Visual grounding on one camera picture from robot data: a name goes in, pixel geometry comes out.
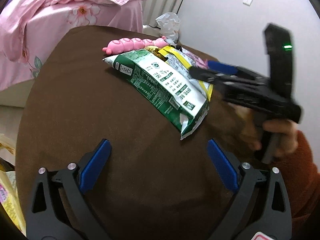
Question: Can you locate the bed with pink sheet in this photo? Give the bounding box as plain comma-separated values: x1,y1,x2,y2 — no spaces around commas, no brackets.
1,0,143,108

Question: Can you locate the clear plastic bag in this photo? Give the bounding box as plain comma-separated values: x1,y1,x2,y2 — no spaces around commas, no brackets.
156,12,181,42

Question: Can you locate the person's right hand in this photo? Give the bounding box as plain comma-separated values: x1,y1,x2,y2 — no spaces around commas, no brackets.
234,105,298,158

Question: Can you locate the pink snack packet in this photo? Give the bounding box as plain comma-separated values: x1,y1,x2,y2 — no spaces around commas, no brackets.
186,51,209,69

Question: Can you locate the pink caterpillar toy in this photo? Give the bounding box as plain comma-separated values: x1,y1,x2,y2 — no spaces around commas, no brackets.
102,37,168,55

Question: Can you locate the brown table cloth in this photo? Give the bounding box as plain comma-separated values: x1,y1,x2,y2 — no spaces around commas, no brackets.
16,27,252,239

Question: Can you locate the green white snack bag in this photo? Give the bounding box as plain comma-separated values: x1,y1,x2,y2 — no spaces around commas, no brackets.
102,49,209,140

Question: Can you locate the orange sleeve forearm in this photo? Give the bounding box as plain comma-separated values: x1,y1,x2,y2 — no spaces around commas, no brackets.
272,131,319,235

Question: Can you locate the yellow trash bag bin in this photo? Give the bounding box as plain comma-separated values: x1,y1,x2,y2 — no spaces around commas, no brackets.
0,133,27,237

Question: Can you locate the yellow white snack bag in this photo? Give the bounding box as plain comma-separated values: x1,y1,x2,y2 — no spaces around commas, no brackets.
145,46,213,102

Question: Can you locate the white wall socket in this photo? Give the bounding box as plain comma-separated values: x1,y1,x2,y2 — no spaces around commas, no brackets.
242,0,253,6

